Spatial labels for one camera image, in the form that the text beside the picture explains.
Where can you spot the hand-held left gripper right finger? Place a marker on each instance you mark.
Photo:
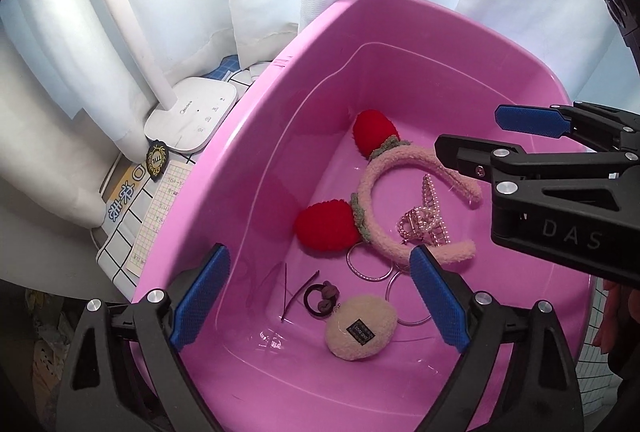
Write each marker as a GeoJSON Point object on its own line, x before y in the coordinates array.
{"type": "Point", "coordinates": [440, 297]}

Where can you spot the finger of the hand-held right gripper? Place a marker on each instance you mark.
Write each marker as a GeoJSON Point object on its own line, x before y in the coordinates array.
{"type": "Point", "coordinates": [530, 119]}
{"type": "Point", "coordinates": [465, 157]}

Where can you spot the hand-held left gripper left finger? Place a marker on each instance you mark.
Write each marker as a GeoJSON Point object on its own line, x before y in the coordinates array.
{"type": "Point", "coordinates": [200, 297]}

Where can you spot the pearl hair claw clip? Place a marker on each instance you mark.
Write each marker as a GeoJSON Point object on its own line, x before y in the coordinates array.
{"type": "Point", "coordinates": [425, 222]}

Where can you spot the thin dark hairpin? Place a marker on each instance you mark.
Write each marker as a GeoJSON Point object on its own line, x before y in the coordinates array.
{"type": "Point", "coordinates": [285, 292]}

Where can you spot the pink fluffy strawberry headband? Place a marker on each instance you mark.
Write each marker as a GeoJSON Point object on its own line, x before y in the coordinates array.
{"type": "Point", "coordinates": [377, 172]}

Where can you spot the pink plastic basin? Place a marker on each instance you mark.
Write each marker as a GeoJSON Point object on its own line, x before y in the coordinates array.
{"type": "Point", "coordinates": [280, 162]}

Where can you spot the person's right hand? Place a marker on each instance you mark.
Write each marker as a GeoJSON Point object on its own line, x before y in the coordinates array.
{"type": "Point", "coordinates": [612, 317]}

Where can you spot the gridded paper notebook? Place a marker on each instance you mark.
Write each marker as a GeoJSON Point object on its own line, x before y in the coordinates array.
{"type": "Point", "coordinates": [160, 212]}

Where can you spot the yellow blue printed package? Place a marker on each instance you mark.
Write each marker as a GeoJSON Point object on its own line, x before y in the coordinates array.
{"type": "Point", "coordinates": [125, 202]}

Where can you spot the black gold badge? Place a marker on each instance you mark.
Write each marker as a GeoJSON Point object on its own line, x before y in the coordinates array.
{"type": "Point", "coordinates": [156, 159]}

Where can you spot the white desk lamp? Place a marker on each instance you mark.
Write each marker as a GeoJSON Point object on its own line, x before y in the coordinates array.
{"type": "Point", "coordinates": [195, 122]}

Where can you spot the blue gridded sheet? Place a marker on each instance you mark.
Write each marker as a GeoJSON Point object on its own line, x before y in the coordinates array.
{"type": "Point", "coordinates": [227, 68]}

